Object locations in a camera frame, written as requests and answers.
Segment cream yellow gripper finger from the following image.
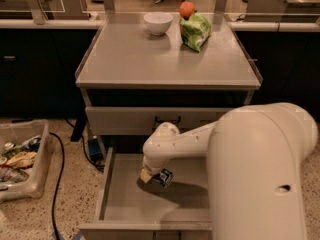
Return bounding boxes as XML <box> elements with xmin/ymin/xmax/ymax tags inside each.
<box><xmin>140</xmin><ymin>168</ymin><xmax>153</xmax><ymax>184</ymax></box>

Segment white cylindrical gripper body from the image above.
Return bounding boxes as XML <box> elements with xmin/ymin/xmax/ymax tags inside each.
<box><xmin>142</xmin><ymin>157</ymin><xmax>164</xmax><ymax>175</ymax></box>

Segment blue pepsi can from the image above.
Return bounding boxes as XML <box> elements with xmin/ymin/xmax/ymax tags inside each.
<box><xmin>153</xmin><ymin>169</ymin><xmax>173</xmax><ymax>188</ymax></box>

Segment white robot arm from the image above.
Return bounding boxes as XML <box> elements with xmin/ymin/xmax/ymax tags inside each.
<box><xmin>140</xmin><ymin>103</ymin><xmax>318</xmax><ymax>240</ymax></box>

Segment open grey middle drawer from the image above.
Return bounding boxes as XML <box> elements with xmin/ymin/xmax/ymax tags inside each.
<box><xmin>80</xmin><ymin>150</ymin><xmax>212</xmax><ymax>240</ymax></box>

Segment closed upper grey drawer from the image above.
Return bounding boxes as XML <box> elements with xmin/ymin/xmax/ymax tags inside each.
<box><xmin>85</xmin><ymin>106</ymin><xmax>229</xmax><ymax>135</ymax></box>

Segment grey drawer cabinet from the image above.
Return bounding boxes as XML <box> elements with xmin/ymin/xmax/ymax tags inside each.
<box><xmin>76</xmin><ymin>13</ymin><xmax>262</xmax><ymax>153</ymax></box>

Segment blue power box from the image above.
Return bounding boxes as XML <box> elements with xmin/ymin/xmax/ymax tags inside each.
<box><xmin>87</xmin><ymin>137</ymin><xmax>103</xmax><ymax>161</ymax></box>

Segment clear plastic bin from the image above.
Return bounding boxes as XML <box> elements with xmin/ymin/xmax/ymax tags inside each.
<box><xmin>0</xmin><ymin>120</ymin><xmax>54</xmax><ymax>202</ymax></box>

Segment snack items in bin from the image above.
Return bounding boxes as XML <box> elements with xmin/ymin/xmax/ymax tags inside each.
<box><xmin>0</xmin><ymin>135</ymin><xmax>41</xmax><ymax>183</ymax></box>

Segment green chip bag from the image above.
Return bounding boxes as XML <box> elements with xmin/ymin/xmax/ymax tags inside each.
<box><xmin>180</xmin><ymin>13</ymin><xmax>212</xmax><ymax>52</ymax></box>

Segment white ceramic bowl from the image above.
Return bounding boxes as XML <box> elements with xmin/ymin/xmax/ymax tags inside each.
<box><xmin>143</xmin><ymin>12</ymin><xmax>173</xmax><ymax>35</ymax></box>

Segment orange fruit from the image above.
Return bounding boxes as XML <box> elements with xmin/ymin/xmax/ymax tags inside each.
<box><xmin>179</xmin><ymin>1</ymin><xmax>195</xmax><ymax>20</ymax></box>

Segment black drawer handle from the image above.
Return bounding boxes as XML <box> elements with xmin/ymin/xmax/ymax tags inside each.
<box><xmin>155</xmin><ymin>116</ymin><xmax>181</xmax><ymax>125</ymax></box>

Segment black floor cable left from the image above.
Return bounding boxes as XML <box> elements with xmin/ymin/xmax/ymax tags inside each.
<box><xmin>49</xmin><ymin>131</ymin><xmax>67</xmax><ymax>240</ymax></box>

